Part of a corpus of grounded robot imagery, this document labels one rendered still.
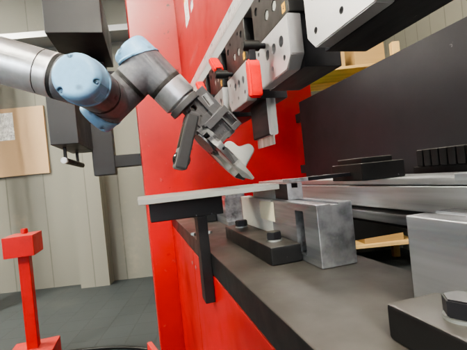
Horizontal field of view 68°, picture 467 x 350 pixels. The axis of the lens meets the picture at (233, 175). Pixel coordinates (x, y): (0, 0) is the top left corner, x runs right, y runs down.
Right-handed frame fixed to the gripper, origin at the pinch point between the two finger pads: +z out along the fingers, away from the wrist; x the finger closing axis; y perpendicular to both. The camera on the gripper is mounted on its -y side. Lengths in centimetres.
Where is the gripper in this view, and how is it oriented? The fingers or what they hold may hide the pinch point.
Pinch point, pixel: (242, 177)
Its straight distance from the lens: 74.5
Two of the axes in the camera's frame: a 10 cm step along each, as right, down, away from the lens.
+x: -2.7, 0.3, 9.6
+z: 6.9, 7.0, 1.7
